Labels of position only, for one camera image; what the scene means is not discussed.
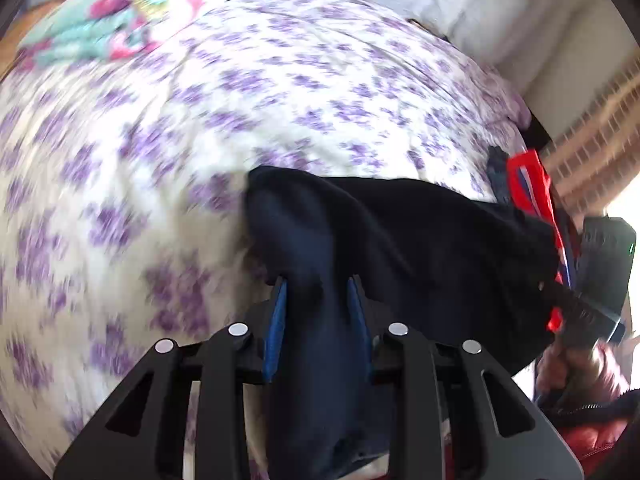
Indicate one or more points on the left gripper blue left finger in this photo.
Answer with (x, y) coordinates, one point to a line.
(273, 333)

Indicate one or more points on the purple floral bed sheet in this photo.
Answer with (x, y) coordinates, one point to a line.
(122, 182)

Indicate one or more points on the navy blue pants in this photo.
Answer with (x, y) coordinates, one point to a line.
(444, 265)

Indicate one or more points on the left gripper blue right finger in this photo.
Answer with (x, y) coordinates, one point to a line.
(357, 304)

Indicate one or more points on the teal pink floral blanket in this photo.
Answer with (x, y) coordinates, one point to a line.
(108, 29)

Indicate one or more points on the red blue white garment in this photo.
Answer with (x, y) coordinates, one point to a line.
(530, 189)

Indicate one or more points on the person's right hand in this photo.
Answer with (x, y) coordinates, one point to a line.
(594, 373)

